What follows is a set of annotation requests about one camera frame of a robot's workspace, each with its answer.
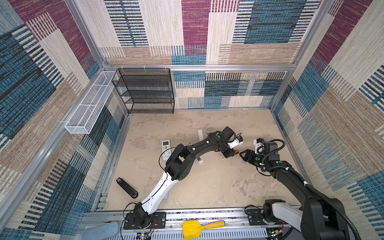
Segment black wire mesh shelf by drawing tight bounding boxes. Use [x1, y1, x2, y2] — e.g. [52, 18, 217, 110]
[112, 68, 175, 114]

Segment long white remote control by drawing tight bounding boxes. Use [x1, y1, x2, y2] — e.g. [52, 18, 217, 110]
[196, 157, 204, 165]

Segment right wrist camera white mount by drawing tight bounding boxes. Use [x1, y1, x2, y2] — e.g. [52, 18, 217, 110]
[254, 138, 265, 155]

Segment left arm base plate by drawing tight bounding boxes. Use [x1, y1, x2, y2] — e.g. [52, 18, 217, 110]
[123, 212, 167, 230]

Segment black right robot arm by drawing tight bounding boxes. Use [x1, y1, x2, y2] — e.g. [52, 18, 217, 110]
[240, 139, 361, 240]

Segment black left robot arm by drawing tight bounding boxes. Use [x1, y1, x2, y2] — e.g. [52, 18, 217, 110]
[133, 127, 244, 228]

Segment white air conditioner remote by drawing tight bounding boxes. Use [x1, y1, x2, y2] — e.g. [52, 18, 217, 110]
[162, 140, 171, 152]

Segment black remote control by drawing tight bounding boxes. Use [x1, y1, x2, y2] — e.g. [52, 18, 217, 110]
[116, 178, 139, 199]

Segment yellow plastic scoop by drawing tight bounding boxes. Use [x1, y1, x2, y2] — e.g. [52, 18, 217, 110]
[183, 220, 226, 240]

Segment white battery cover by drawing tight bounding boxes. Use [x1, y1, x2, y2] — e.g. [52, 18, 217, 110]
[198, 130, 204, 141]

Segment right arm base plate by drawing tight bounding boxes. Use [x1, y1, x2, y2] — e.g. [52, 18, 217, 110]
[245, 207, 286, 226]

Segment white wire mesh basket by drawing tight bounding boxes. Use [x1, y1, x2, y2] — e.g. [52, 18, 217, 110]
[65, 71, 115, 135]

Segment blue cloth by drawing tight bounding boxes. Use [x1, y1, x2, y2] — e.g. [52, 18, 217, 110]
[82, 222, 120, 240]

